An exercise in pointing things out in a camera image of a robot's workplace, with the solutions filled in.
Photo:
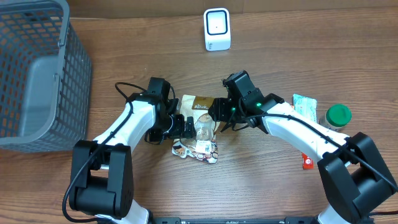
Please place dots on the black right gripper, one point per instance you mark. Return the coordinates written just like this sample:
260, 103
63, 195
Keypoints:
219, 109

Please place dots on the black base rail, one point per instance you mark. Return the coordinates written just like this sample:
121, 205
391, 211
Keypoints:
286, 220

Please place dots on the teal tissue packet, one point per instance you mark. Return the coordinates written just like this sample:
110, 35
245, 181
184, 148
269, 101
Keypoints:
305, 106

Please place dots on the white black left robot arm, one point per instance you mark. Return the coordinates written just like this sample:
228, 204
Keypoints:
101, 185

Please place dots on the white barcode scanner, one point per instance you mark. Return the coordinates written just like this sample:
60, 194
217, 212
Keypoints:
217, 29

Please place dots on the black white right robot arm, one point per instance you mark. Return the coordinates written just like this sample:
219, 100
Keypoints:
354, 175

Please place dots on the red candy bar wrapper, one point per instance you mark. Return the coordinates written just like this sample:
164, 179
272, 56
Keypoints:
307, 162

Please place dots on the green lid jar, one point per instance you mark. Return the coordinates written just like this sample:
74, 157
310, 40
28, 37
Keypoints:
336, 117

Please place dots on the beige snack pouch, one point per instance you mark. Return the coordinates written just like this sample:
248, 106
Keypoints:
202, 146

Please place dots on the grey plastic mesh basket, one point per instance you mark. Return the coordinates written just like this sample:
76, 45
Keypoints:
46, 78

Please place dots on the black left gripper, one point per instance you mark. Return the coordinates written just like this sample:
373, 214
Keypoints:
180, 125

